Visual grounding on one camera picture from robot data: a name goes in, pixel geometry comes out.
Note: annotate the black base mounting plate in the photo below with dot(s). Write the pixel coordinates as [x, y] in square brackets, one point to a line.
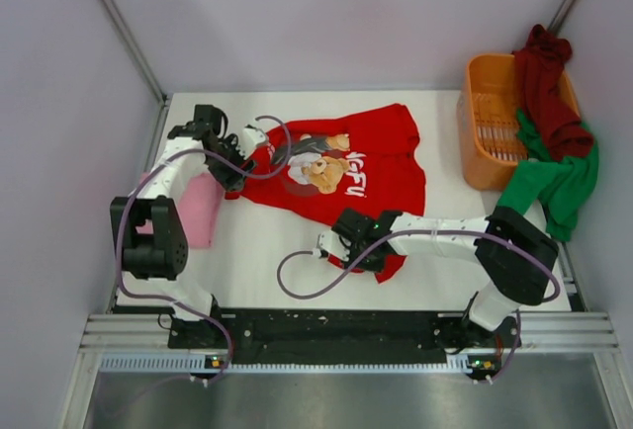
[311, 336]

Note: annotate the folded pink t-shirt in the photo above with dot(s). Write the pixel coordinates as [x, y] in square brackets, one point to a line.
[197, 203]

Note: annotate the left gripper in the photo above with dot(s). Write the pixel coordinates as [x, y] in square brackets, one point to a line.
[231, 179]

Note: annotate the orange plastic basket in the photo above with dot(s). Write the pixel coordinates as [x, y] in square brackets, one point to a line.
[487, 122]

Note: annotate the grey slotted cable duct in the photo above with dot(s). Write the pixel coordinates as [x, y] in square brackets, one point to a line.
[207, 365]

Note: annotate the dark red t-shirt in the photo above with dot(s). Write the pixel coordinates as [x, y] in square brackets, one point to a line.
[539, 67]

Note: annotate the green t-shirt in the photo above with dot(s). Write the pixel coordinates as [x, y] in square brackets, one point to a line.
[562, 188]

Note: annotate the left corner aluminium post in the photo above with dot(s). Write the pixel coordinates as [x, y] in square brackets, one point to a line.
[133, 50]

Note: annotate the aluminium frame rail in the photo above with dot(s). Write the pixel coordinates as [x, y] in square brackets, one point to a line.
[541, 332]

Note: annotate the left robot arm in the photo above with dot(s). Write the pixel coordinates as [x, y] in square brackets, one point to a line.
[151, 244]

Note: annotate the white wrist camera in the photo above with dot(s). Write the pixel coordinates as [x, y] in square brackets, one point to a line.
[250, 139]
[332, 248]

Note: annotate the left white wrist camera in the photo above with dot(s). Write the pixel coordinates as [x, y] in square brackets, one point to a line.
[250, 139]

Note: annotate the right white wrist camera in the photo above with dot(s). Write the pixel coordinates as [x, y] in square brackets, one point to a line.
[332, 248]

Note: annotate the red teddy bear t-shirt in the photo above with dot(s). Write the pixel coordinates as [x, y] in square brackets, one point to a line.
[319, 168]

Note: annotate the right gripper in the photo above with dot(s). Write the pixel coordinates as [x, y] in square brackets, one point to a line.
[377, 266]

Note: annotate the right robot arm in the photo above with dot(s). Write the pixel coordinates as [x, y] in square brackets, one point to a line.
[517, 257]

